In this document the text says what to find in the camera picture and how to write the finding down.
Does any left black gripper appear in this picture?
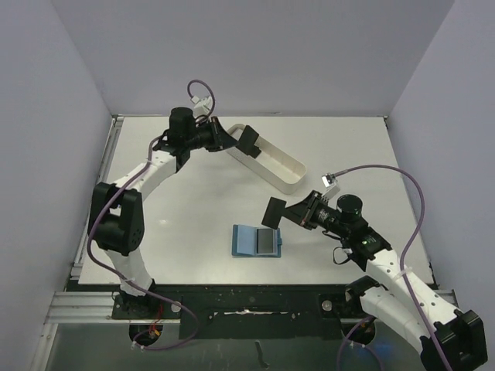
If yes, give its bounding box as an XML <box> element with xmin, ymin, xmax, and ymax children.
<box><xmin>185</xmin><ymin>117</ymin><xmax>237</xmax><ymax>152</ymax></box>

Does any black card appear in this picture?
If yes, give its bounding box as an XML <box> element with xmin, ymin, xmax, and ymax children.
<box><xmin>256</xmin><ymin>229</ymin><xmax>275</xmax><ymax>255</ymax></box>
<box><xmin>261</xmin><ymin>197</ymin><xmax>287</xmax><ymax>230</ymax></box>
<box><xmin>237</xmin><ymin>125</ymin><xmax>261</xmax><ymax>158</ymax></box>

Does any blue leather card holder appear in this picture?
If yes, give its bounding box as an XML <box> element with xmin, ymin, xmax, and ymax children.
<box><xmin>231</xmin><ymin>224</ymin><xmax>282</xmax><ymax>258</ymax></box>

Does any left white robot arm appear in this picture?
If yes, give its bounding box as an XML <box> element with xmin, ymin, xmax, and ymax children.
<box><xmin>87</xmin><ymin>107</ymin><xmax>238</xmax><ymax>318</ymax></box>

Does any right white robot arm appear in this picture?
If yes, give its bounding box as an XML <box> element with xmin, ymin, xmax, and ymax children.
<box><xmin>263</xmin><ymin>191</ymin><xmax>488</xmax><ymax>370</ymax></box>

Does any white oblong tray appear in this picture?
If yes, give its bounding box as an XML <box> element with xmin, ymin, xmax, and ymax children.
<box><xmin>227</xmin><ymin>124</ymin><xmax>307</xmax><ymax>195</ymax></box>

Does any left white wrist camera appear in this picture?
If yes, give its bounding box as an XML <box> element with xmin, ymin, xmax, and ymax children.
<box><xmin>190</xmin><ymin>96</ymin><xmax>214</xmax><ymax>117</ymax></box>

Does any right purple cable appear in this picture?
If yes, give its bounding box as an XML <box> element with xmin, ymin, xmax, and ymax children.
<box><xmin>323</xmin><ymin>165</ymin><xmax>453</xmax><ymax>371</ymax></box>

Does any purple cable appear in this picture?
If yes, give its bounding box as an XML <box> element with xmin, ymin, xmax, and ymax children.
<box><xmin>323</xmin><ymin>165</ymin><xmax>453</xmax><ymax>371</ymax></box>
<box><xmin>87</xmin><ymin>80</ymin><xmax>217</xmax><ymax>351</ymax></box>

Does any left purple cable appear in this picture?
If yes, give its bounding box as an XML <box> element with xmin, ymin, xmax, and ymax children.
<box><xmin>87</xmin><ymin>80</ymin><xmax>217</xmax><ymax>351</ymax></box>

